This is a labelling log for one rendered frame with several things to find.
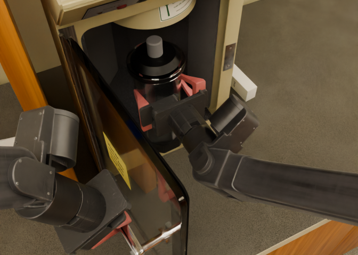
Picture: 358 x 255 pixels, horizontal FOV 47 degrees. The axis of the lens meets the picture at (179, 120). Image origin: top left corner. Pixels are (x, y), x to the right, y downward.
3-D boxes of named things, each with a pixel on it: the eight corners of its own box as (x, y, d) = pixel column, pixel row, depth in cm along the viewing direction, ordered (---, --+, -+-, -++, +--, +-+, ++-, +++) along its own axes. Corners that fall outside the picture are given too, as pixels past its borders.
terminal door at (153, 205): (107, 172, 90) (67, 31, 58) (184, 297, 75) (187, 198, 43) (104, 174, 90) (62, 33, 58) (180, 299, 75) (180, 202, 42)
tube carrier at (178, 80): (129, 125, 93) (116, 51, 77) (171, 107, 96) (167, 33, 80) (151, 159, 87) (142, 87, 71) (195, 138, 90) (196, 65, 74)
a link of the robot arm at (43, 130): (-57, 200, 40) (10, 189, 37) (-35, 96, 45) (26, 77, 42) (31, 220, 50) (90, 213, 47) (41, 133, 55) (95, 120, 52)
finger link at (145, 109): (121, 83, 76) (144, 115, 71) (156, 69, 79) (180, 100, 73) (126, 107, 82) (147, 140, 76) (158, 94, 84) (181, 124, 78)
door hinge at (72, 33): (98, 169, 90) (56, 30, 59) (110, 164, 91) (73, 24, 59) (101, 174, 89) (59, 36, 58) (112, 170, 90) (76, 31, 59)
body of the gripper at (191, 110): (149, 107, 72) (170, 136, 68) (200, 86, 75) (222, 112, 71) (152, 131, 77) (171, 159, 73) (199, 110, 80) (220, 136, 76)
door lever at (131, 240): (137, 197, 65) (136, 189, 63) (169, 246, 60) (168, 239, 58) (106, 214, 64) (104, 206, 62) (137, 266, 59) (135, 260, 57)
